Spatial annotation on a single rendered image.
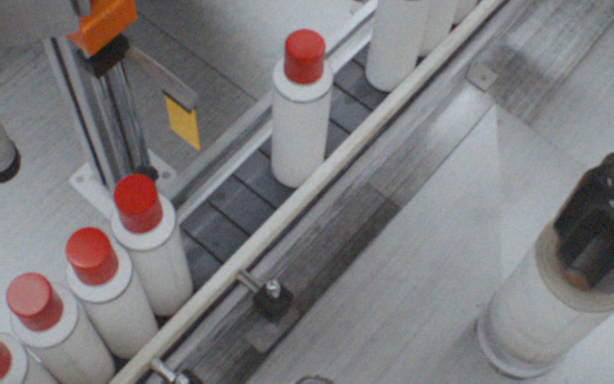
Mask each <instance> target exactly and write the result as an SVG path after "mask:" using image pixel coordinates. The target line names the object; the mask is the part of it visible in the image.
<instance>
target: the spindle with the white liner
mask: <svg viewBox="0 0 614 384"><path fill-rule="evenodd" d="M613 314H614V152H612V153H610V154H608V155H606V156H605V157H604V158H603V160H602V161H601V164H600V165H599V166H596V167H593V168H591V169H588V170H587V171H585V172H584V173H583V176H582V177H581V178H580V180H579V182H578V183H577V184H576V186H575V187H574V188H573V190H572V191H571V192H570V194H569V195H568V196H567V198H566V199H565V200H564V202H563V204H562V206H561V208H560V210H559V211H558V212H557V214H556V216H555V217H554V218H553V219H552V220H551V221H550V222H549V223H548V224H546V226H545V227H544V228H543V229H542V230H541V231H540V233H539V234H538V236H537V238H536V239H535V240H534V241H533V243H532V244H531V245H530V246H529V248H528V249H527V252H526V253H525V255H524V256H523V258H522V259H521V260H520V261H519V263H518V264H517V265H516V266H515V268H514V269H513V270H512V272H511V274H510V275H509V277H508V278H507V279H506V281H505V282H504V283H503V284H502V286H500V287H499V289H498V290H497V292H496V293H495V294H494V296H493V297H492V298H491V299H490V300H489V301H488V302H487V303H486V305H485V306H484V308H483V310H482V312H481V315H480V318H479V324H478V337H479V341H480V344H481V347H482V349H483V351H484V353H485V355H486V356H487V358H488V359H489V360H490V362H491V363H493V364H494V365H495V366H496V367H497V368H499V369H500V370H502V371H503V372H506V373H508V374H511V375H514V376H515V375H516V376H522V377H535V376H539V375H542V374H545V373H547V372H548V371H549V370H550V369H551V368H553V367H554V366H555V365H556V364H557V363H558V362H559V361H560V359H562V358H563V357H564V356H565V355H566V354H567V353H568V352H569V351H570V350H571V348H573V347H574V346H575V345H576V344H577V343H578V342H579V341H581V340H582V339H584V338H585V337H586V336H588V335H589V334H590V333H591V332H592V331H594V330H595V329H596V328H597V327H598V325H600V324H602V323H603V322H604V321H606V320H607V319H608V318H609V317H611V316H612V315H613Z"/></svg>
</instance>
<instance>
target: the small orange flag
mask: <svg viewBox="0 0 614 384"><path fill-rule="evenodd" d="M161 92H162V93H163V94H164V95H165V100H166V105H167V110H168V114H169V119H170V124H171V129H172V130H174V131H175V132H176V133H178V134H179V135H180V136H181V137H183V138H184V140H185V141H187V142H188V143H189V144H190V145H192V146H193V147H194V148H195V149H197V150H199V149H200V146H199V138H198V135H199V132H198V125H197V119H196V112H195V110H196V108H197V106H194V107H193V108H192V109H189V108H188V107H186V106H185V105H183V104H181V103H180V102H179V101H178V100H176V99H175V98H174V97H172V96H171V95H170V94H169V93H167V92H166V90H164V89H163V90H162V91H161Z"/></svg>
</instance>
